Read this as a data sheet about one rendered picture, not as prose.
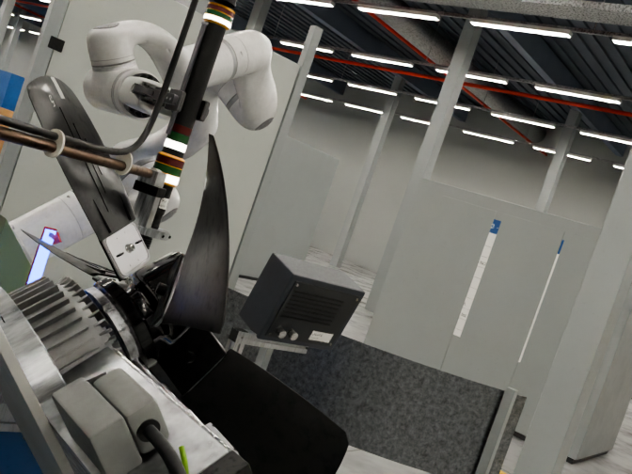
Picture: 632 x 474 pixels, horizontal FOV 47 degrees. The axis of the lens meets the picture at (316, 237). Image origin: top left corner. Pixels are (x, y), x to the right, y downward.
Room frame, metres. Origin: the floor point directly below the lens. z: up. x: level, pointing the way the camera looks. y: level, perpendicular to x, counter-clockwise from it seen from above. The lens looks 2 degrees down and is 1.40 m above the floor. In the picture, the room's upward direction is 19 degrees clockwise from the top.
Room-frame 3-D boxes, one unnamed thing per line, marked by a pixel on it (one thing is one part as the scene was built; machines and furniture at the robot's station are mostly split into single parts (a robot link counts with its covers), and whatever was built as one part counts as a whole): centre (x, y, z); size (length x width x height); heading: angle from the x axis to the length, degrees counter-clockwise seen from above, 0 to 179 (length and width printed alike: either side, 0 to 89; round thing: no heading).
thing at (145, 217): (1.12, 0.25, 1.32); 0.09 x 0.07 x 0.10; 167
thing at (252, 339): (1.82, 0.02, 1.04); 0.24 x 0.03 x 0.03; 132
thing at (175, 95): (1.11, 0.29, 1.48); 0.07 x 0.03 x 0.03; 42
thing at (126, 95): (1.21, 0.33, 1.48); 0.11 x 0.10 x 0.07; 42
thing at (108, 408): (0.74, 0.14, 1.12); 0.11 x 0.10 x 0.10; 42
